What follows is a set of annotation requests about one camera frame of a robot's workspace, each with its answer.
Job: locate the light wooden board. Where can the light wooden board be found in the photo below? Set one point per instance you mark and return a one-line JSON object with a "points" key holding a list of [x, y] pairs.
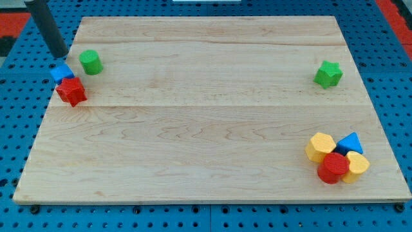
{"points": [[206, 110]]}

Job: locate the yellow hexagon block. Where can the yellow hexagon block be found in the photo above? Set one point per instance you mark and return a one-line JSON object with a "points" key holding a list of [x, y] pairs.
{"points": [[319, 146]]}

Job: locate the green cylinder block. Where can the green cylinder block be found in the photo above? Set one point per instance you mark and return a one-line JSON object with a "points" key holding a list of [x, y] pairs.
{"points": [[90, 62]]}

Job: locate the green star block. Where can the green star block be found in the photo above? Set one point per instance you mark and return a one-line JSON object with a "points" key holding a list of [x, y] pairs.
{"points": [[328, 74]]}

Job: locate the red star block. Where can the red star block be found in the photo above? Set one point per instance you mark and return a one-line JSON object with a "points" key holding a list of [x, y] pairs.
{"points": [[72, 91]]}

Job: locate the red cylinder block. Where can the red cylinder block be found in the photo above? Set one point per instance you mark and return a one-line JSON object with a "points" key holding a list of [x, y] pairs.
{"points": [[333, 167]]}

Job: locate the blue triangle block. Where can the blue triangle block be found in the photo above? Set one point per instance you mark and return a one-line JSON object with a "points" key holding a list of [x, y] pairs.
{"points": [[350, 143]]}

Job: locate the blue cube block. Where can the blue cube block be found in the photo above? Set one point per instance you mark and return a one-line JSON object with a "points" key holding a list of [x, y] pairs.
{"points": [[61, 72]]}

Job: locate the yellow heart block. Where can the yellow heart block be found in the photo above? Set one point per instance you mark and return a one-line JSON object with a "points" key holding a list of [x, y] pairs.
{"points": [[358, 165]]}

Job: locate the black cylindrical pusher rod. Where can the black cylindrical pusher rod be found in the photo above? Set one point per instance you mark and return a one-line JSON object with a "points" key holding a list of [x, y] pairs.
{"points": [[47, 26]]}

